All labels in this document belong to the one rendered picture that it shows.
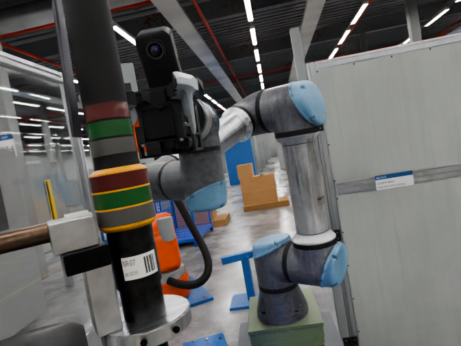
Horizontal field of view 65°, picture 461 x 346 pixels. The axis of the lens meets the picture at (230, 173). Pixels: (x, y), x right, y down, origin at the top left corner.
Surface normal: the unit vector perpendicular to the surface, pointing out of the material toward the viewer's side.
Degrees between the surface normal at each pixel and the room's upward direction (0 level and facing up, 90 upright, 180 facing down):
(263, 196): 90
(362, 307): 90
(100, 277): 90
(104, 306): 90
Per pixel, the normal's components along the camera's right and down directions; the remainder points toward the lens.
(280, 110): -0.59, 0.20
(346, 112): -0.09, 0.07
